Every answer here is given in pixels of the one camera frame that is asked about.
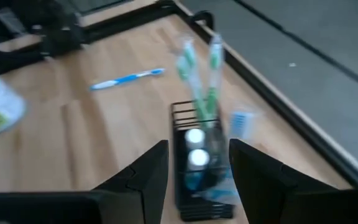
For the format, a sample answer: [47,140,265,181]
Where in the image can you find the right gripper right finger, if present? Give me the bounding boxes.
[228,138,339,224]

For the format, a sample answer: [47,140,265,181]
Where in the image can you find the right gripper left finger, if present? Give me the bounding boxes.
[93,139,170,224]

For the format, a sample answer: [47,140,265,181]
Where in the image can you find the small blue white-capped bottle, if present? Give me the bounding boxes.
[183,128,207,150]
[185,148,213,191]

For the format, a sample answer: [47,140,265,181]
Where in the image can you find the blue toothbrush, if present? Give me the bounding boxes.
[197,107,257,205]
[89,67,167,91]

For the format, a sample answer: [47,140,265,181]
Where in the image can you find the green toothbrush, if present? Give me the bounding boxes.
[208,32,226,127]
[175,58,208,127]
[182,39,211,127]

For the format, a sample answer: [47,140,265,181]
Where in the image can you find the black hooked clamp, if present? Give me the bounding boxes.
[190,10,214,31]

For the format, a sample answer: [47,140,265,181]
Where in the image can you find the black wire basket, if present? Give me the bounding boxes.
[170,99,234,222]

